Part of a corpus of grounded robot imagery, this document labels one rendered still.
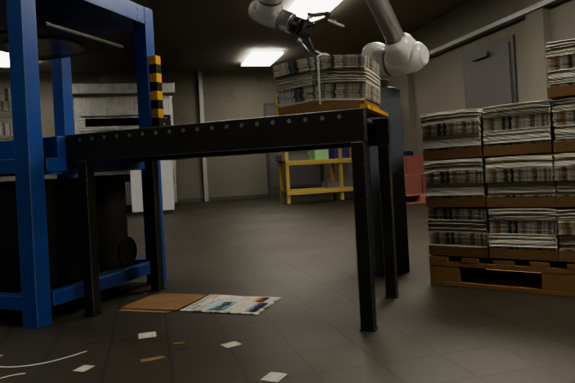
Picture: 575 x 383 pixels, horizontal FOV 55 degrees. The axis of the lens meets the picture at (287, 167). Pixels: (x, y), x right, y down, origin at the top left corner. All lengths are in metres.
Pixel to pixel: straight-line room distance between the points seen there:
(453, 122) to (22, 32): 1.92
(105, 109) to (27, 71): 7.56
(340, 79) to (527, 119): 0.87
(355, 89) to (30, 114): 1.33
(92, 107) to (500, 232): 8.31
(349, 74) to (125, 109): 8.09
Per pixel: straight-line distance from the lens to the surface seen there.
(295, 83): 2.24
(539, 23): 7.26
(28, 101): 2.50
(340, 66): 2.19
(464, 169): 2.66
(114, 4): 3.07
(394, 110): 3.06
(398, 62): 2.98
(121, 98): 10.07
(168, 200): 8.92
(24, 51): 2.53
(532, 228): 2.61
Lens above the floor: 0.59
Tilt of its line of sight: level
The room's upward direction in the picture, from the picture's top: 3 degrees counter-clockwise
